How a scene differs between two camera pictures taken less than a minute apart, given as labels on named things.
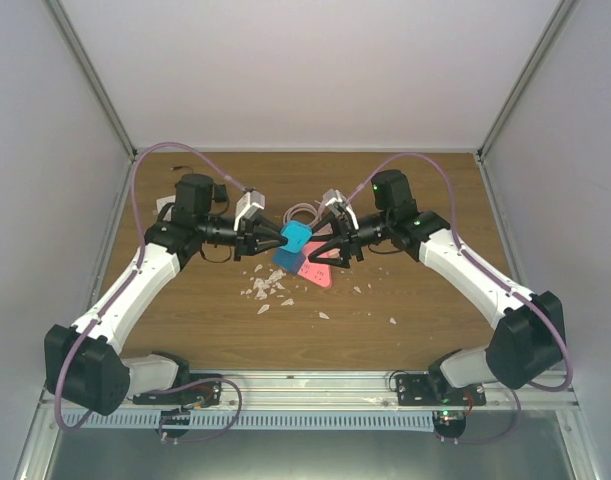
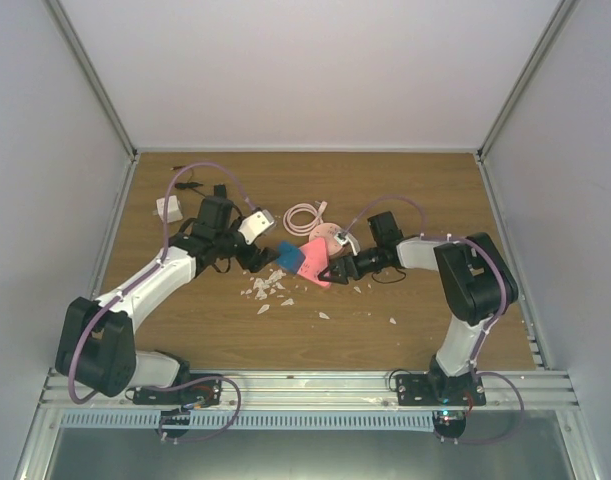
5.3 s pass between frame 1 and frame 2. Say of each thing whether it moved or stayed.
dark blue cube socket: stayed
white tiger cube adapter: stayed
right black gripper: moved
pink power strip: stayed
